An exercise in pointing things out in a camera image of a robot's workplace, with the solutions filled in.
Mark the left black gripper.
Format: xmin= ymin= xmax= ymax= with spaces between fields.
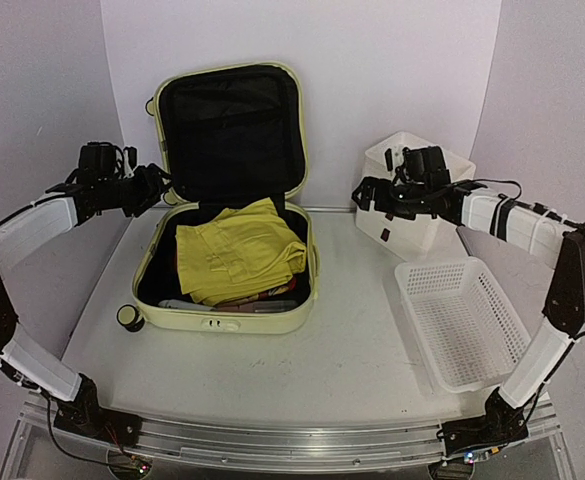
xmin=98 ymin=161 xmax=177 ymax=217

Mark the pale green hard-shell suitcase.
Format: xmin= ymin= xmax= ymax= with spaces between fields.
xmin=116 ymin=63 xmax=319 ymax=335

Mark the yellow garment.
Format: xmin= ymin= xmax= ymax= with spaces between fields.
xmin=175 ymin=198 xmax=307 ymax=306

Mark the white perforated plastic basket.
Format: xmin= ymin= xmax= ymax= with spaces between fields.
xmin=394 ymin=256 xmax=531 ymax=394

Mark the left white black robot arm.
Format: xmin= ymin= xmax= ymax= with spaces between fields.
xmin=0 ymin=164 xmax=171 ymax=447

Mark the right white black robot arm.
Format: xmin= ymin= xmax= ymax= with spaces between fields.
xmin=351 ymin=176 xmax=585 ymax=458

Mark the white three-drawer storage cabinet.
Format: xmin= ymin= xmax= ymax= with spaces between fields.
xmin=351 ymin=131 xmax=476 ymax=261

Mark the white grey tube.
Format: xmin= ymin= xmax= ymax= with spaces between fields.
xmin=158 ymin=299 xmax=192 ymax=309

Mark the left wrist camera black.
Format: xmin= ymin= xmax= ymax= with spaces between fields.
xmin=78 ymin=142 xmax=137 ymax=180

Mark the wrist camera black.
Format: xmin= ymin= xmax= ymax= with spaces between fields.
xmin=384 ymin=146 xmax=451 ymax=191
xmin=78 ymin=142 xmax=137 ymax=180

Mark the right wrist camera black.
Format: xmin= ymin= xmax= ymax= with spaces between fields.
xmin=384 ymin=146 xmax=451 ymax=191

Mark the left base black cable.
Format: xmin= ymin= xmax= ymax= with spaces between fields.
xmin=46 ymin=394 xmax=123 ymax=469

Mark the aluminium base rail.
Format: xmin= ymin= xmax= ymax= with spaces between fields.
xmin=19 ymin=387 xmax=561 ymax=480

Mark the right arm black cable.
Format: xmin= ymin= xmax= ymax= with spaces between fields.
xmin=466 ymin=179 xmax=585 ymax=336

